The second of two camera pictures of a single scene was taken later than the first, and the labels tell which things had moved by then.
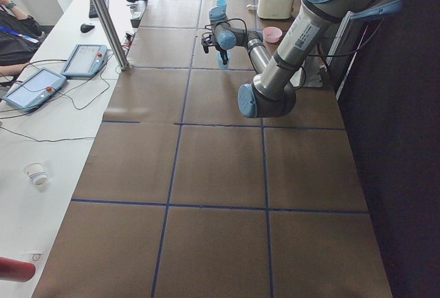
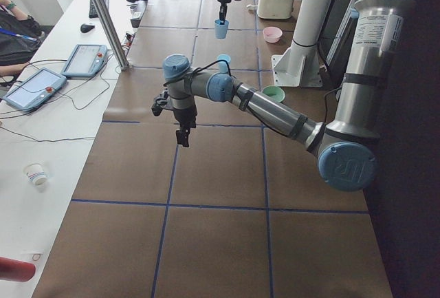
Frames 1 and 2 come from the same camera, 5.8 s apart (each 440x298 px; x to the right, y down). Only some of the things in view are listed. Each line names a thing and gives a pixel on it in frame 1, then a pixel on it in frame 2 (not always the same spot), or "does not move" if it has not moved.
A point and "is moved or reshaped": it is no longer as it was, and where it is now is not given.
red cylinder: x=15 y=270 does not move
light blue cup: x=222 y=3 is moved or reshaped
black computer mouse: x=85 y=27 does not move
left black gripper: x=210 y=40 -> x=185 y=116
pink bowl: x=272 y=34 does not move
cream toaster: x=275 y=6 does not move
